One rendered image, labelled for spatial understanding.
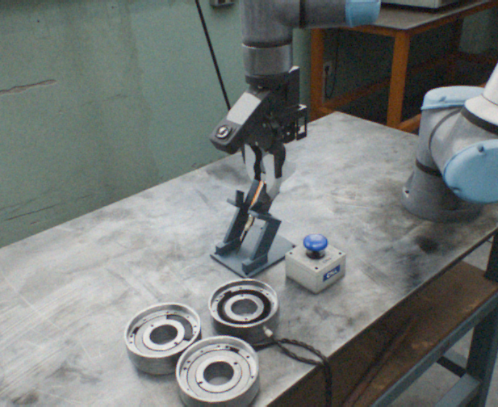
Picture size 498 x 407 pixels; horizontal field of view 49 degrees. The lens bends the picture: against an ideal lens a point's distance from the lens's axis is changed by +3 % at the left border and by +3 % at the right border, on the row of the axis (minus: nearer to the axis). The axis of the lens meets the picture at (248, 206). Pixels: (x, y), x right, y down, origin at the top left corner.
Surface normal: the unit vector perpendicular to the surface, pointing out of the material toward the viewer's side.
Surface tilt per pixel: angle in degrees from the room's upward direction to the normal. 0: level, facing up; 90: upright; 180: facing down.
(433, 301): 0
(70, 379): 0
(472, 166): 97
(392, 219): 0
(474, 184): 97
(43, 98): 90
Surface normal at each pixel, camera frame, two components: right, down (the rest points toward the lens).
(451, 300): -0.05, -0.86
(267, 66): -0.07, 0.51
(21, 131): 0.66, 0.36
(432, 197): -0.55, 0.17
